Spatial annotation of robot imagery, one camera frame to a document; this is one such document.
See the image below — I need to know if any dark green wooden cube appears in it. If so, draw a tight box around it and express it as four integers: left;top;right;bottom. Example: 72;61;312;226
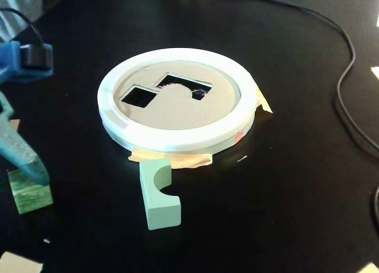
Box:
7;169;54;215

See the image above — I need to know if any pale yellow paper corner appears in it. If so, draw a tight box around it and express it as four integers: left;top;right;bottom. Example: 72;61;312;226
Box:
352;262;379;273

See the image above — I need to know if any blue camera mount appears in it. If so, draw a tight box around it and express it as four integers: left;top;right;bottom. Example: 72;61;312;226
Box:
0;40;54;85

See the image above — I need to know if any white round shape sorter container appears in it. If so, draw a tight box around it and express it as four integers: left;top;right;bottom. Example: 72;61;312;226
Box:
97;47;257;155

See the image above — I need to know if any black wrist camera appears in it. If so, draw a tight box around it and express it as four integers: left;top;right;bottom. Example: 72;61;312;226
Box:
19;43;53;70

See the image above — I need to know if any mint green U shape block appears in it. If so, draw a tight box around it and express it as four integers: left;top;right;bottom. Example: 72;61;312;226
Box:
139;158;181;231

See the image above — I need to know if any wide beige masking tape strip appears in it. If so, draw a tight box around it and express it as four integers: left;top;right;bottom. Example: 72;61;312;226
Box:
127;147;214;169

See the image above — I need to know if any long black table cable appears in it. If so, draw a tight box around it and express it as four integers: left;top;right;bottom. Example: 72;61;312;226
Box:
142;0;379;152

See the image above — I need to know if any black looped cable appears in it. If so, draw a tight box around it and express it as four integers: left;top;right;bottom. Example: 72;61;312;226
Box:
370;185;379;241

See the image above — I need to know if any thin black camera cable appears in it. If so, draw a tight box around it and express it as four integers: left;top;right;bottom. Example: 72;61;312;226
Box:
0;7;44;46

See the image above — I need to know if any large white paper sheet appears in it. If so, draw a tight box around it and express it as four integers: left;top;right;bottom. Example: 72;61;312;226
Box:
0;250;44;273

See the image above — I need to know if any teal fixed gripper finger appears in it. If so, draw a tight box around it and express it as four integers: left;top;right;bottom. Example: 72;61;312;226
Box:
0;91;50;187

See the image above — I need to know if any grey cloth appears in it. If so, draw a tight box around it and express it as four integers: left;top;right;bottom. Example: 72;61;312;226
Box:
0;0;46;43

